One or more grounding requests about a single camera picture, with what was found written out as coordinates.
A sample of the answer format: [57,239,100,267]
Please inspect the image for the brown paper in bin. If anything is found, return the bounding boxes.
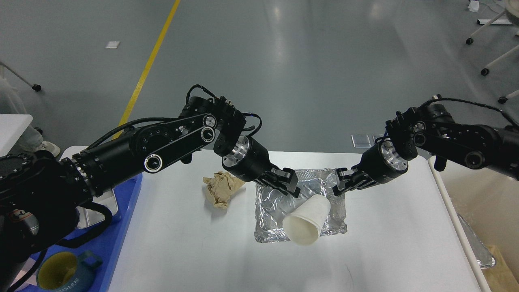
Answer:
[482,245,519,292]

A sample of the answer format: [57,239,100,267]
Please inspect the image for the dark teal mug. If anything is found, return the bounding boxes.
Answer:
[36,251,104,292]

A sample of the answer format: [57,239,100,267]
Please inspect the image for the foil piece in bin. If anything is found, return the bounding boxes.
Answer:
[457,214,497,269]

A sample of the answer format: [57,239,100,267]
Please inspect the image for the aluminium foil tray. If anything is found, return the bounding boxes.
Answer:
[254,168,348,243]

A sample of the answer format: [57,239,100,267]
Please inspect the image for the clear floor plate left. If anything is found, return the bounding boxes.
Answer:
[351,134,372,148]

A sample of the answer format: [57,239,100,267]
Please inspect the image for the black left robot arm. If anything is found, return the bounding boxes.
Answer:
[0,84,300,292]

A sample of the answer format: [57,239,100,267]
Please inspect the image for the white plastic bin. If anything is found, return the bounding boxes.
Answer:
[428,158,518,292]

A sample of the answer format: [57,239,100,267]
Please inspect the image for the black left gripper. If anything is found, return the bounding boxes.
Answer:
[222,135,300,198]

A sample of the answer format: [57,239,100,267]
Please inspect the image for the white wheeled stand legs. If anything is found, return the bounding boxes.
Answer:
[465,0,519,105]

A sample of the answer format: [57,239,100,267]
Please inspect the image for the grey wheeled stand leg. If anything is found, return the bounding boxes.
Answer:
[0,60,43,92]

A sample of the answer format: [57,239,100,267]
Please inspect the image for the blue plastic tray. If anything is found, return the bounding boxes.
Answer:
[44,174,143,292]

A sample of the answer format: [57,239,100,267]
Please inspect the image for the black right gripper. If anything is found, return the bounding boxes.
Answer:
[332,140,409,196]

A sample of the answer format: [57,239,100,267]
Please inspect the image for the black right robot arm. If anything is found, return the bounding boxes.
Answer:
[332,94,519,196]

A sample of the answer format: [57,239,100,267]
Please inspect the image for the white side table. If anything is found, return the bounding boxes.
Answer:
[0,114,33,157]

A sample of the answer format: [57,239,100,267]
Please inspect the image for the white paper cup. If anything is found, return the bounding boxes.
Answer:
[282,195,331,246]

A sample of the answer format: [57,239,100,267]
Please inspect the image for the white sneaker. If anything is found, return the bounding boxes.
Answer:
[31,141,61,157]

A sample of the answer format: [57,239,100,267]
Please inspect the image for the clear floor plate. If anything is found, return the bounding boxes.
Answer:
[371,134,386,144]
[351,134,372,148]

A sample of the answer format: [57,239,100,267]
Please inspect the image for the brown paper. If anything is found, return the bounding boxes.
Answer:
[482,245,519,292]
[203,171,245,209]

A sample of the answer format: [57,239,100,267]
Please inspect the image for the clear floor plate right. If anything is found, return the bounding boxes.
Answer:
[371,134,386,144]

